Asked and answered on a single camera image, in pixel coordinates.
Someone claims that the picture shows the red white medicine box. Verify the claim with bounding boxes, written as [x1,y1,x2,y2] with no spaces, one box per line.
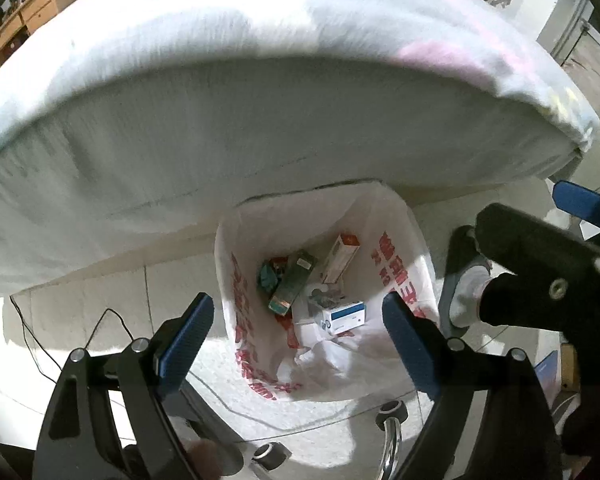
[321,233,361,284]

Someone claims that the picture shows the blue white medicine box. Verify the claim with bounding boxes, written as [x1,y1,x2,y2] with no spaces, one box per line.
[317,301,366,336]

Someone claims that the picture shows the grey foil pouch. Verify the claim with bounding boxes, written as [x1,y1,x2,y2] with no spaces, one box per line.
[304,283,344,312]

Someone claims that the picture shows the teal wrapper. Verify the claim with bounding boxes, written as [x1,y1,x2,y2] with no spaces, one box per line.
[258,257,288,296]

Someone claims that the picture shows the dark green long box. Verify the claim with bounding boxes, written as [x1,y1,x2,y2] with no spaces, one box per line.
[268,250,317,316]

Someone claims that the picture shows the white red plastic trash bag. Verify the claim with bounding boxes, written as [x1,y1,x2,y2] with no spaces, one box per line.
[214,182,439,401]

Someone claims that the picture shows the grey slipper right foot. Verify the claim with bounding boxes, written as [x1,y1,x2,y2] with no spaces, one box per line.
[438,226,492,338]

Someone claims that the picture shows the bed with circle-pattern sheet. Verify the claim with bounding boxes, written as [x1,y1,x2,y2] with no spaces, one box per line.
[0,0,600,297]

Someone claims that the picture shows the black power cable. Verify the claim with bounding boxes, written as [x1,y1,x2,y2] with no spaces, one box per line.
[8,294,136,386]

